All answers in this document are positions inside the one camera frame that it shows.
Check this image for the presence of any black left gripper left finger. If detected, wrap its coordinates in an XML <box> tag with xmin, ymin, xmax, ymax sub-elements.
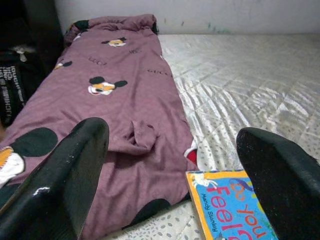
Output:
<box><xmin>0</xmin><ymin>116</ymin><xmax>111</xmax><ymax>240</ymax></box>

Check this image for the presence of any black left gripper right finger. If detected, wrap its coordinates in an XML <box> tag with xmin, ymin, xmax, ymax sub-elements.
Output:
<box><xmin>235</xmin><ymin>126</ymin><xmax>320</xmax><ymax>240</ymax></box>

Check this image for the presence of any blue yellow children's book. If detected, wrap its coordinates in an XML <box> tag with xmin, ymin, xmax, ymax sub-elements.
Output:
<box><xmin>185</xmin><ymin>169</ymin><xmax>280</xmax><ymax>240</ymax></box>

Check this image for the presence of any black printed bag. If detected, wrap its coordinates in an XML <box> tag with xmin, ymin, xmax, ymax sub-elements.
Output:
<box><xmin>0</xmin><ymin>46</ymin><xmax>48</xmax><ymax>128</ymax></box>

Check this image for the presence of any purple cartoon mouse blanket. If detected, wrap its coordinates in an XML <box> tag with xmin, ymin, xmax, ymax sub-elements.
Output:
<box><xmin>0</xmin><ymin>13</ymin><xmax>198</xmax><ymax>240</ymax></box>

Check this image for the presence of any white quilted mattress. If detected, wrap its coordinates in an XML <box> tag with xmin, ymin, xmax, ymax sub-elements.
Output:
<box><xmin>107</xmin><ymin>33</ymin><xmax>320</xmax><ymax>240</ymax></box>

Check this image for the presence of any dark furniture panel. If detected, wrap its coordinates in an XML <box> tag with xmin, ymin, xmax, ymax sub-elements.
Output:
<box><xmin>0</xmin><ymin>0</ymin><xmax>65</xmax><ymax>76</ymax></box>

